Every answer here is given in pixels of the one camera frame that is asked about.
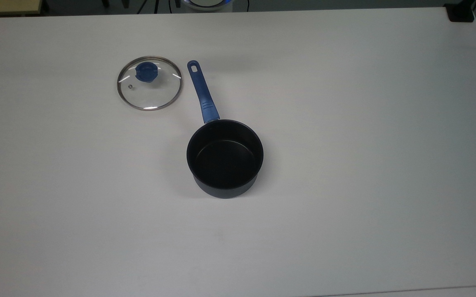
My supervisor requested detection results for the white robot base blue ring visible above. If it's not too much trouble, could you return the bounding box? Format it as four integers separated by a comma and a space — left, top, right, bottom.
183, 0, 234, 10

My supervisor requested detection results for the light wooden table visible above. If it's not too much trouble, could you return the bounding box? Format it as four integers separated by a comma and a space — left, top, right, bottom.
0, 0, 45, 17

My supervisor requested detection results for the black table clamp mount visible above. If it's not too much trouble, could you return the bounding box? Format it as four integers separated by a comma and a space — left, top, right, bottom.
444, 2, 476, 23

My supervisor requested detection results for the black saucepan with blue handle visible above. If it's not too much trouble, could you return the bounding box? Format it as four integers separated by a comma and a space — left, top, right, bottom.
186, 60, 264, 199

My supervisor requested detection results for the glass lid with blue knob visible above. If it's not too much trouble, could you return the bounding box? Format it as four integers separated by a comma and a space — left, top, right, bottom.
117, 56, 183, 111

